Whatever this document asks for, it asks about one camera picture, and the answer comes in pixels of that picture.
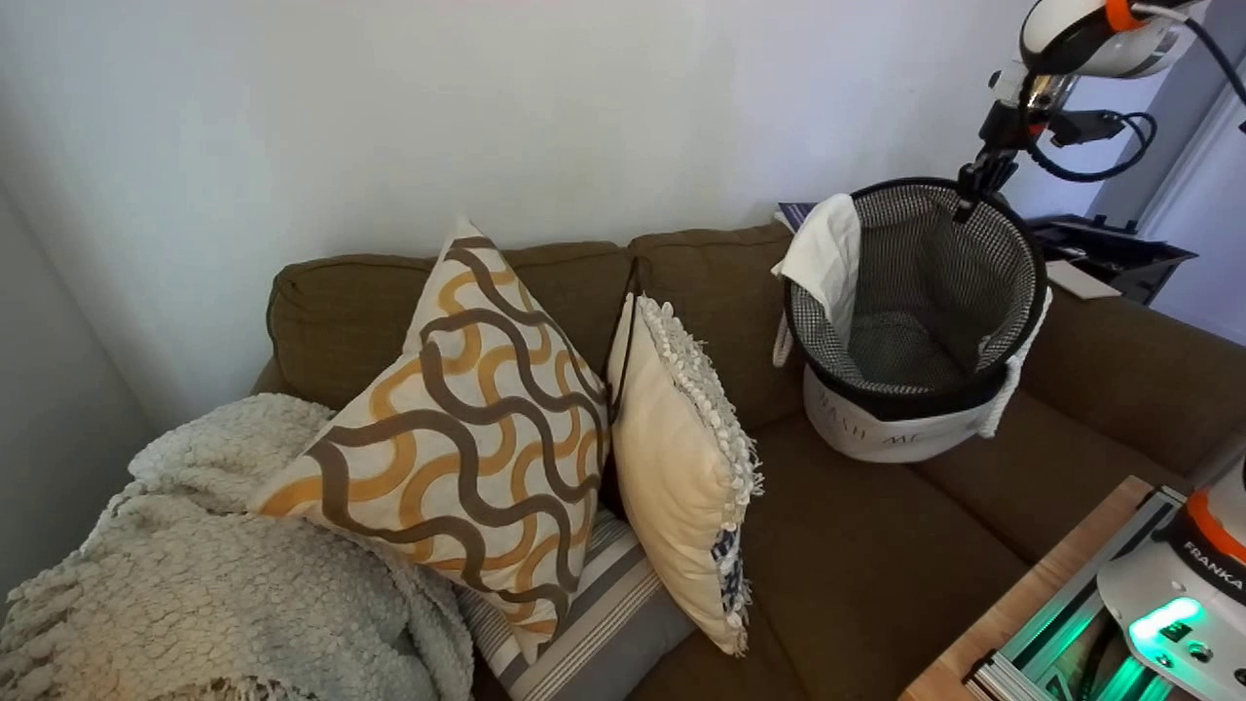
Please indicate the white robot base green light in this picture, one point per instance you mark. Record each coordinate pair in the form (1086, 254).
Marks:
(1182, 592)

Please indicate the white cloth in bag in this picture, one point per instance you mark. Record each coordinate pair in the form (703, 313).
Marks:
(826, 258)

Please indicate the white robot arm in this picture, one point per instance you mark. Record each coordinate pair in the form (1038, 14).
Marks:
(1065, 40)

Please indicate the grey striped pillow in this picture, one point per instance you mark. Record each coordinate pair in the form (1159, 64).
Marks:
(617, 633)

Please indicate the dark side table clutter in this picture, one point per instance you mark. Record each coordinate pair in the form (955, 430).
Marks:
(1116, 254)

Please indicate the dark blue book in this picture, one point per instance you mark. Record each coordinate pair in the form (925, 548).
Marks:
(790, 214)

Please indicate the cream tufted fringe pillow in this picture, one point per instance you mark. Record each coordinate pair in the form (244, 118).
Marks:
(686, 470)

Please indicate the white laundry bag black lining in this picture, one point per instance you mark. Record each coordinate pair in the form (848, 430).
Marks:
(938, 334)

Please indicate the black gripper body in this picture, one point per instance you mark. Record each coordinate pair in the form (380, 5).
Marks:
(1022, 110)

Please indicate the grey knitted throw blanket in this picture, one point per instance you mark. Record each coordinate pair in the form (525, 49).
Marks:
(186, 592)

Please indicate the orange brown wave-pattern pillow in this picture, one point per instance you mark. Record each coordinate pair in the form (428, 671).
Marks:
(471, 454)

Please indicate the wooden table with metal rail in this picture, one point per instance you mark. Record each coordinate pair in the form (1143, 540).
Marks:
(1048, 637)

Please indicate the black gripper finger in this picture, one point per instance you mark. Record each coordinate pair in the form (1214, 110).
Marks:
(974, 179)

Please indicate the brown fabric couch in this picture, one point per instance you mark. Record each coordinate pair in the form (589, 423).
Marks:
(863, 575)

